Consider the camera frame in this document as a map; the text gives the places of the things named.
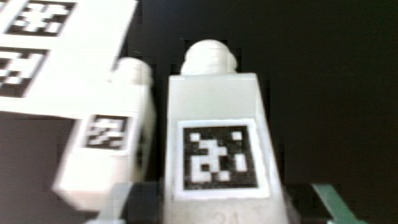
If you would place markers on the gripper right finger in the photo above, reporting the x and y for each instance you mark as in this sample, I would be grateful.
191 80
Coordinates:
317 206

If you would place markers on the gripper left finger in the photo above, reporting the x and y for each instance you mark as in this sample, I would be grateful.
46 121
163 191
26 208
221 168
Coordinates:
131 205

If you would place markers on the white leg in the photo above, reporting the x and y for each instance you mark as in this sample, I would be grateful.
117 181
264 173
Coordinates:
106 157
221 186

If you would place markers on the white sheet with markers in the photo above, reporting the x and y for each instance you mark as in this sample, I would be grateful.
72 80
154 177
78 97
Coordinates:
62 40

